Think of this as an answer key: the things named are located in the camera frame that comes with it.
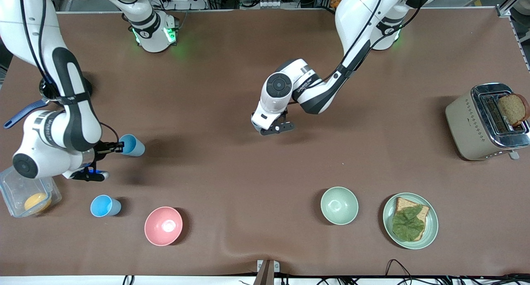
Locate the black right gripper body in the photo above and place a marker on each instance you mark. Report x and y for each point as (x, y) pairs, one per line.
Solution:
(100, 150)

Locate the pale green bowl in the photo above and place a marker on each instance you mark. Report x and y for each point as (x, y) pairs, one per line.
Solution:
(339, 205)

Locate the brown bread slice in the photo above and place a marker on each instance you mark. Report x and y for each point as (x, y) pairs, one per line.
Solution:
(513, 109)

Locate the clear plastic food container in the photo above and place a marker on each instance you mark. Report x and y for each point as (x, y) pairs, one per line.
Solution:
(16, 185)

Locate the brown toast slice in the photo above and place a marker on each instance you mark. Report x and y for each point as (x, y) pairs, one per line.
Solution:
(403, 203)

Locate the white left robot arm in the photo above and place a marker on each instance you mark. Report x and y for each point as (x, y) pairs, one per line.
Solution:
(356, 11)

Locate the pink bowl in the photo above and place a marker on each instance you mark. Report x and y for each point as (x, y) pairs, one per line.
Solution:
(163, 226)

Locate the orange round fruit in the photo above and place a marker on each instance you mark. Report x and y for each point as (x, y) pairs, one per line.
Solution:
(37, 202)

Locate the light blue plastic cup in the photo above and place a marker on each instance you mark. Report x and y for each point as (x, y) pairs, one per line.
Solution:
(133, 145)
(104, 206)

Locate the metal table edge bracket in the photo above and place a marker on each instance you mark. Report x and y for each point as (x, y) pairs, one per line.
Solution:
(268, 272)

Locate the green lettuce leaf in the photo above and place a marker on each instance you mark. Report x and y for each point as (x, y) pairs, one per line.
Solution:
(408, 225)

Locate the aluminium frame profile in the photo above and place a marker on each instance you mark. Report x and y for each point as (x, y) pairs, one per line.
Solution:
(511, 1)

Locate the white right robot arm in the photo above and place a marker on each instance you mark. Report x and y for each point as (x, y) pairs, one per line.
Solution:
(74, 123)

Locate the pale green ribbed plate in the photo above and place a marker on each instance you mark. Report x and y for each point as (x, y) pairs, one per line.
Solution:
(432, 227)

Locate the beige chrome toaster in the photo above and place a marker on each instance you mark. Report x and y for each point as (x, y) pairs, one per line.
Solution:
(466, 127)

